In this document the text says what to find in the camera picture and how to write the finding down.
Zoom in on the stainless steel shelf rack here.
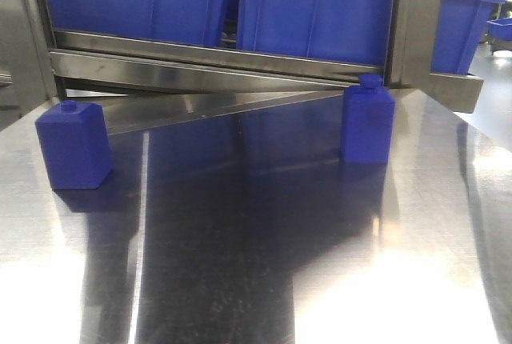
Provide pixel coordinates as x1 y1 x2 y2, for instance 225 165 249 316
10 0 483 113

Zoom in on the blue plastic bin middle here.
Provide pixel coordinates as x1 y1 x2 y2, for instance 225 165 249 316
237 0 393 66

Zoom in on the blue bottle-shaped part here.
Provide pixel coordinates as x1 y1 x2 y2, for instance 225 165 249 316
341 74 396 164
35 100 113 190

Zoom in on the small blue bin background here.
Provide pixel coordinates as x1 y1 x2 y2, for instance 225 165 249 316
487 18 512 41

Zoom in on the blue plastic bin right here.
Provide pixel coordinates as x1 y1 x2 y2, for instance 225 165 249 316
431 0 505 75

